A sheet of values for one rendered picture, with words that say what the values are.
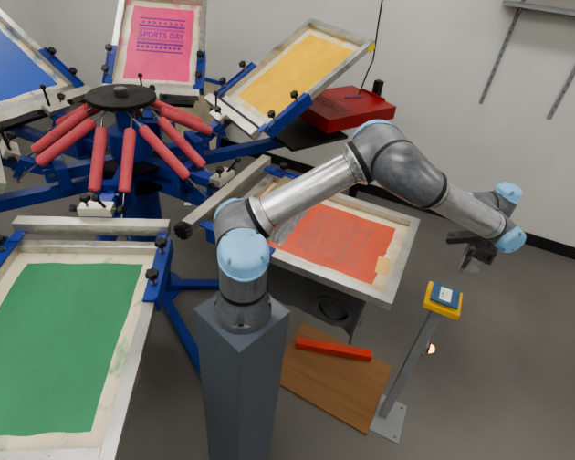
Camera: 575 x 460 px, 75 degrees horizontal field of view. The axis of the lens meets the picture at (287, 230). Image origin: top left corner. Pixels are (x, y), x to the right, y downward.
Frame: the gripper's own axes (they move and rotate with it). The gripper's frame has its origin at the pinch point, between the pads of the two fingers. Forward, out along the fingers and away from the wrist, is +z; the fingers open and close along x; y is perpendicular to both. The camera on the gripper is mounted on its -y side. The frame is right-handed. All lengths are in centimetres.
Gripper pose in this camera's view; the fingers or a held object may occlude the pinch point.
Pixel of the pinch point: (459, 269)
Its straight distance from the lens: 147.5
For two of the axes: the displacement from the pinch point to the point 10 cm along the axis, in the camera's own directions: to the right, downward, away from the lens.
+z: -0.9, 7.8, 6.3
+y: 9.0, 3.3, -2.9
